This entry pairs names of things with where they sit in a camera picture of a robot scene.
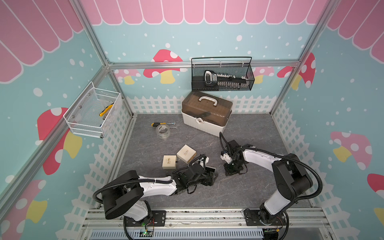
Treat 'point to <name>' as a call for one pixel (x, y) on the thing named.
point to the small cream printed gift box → (211, 167)
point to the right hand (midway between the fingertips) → (227, 173)
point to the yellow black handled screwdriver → (154, 124)
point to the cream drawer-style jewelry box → (169, 162)
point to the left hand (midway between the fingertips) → (212, 176)
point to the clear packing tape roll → (163, 131)
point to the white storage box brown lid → (205, 114)
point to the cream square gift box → (186, 154)
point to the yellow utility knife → (106, 109)
